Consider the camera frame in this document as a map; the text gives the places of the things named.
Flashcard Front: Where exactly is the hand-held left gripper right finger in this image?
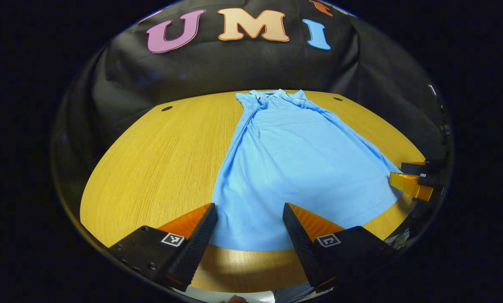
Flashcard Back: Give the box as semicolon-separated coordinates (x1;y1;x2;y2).
282;202;397;294

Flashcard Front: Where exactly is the light blue T-shirt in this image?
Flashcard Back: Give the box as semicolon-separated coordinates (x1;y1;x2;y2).
211;88;403;252

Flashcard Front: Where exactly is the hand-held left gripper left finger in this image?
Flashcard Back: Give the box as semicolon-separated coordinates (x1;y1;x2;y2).
107;202;218;292

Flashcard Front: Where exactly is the black backdrop cloth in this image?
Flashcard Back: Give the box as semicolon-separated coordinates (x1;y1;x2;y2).
51;0;452;169

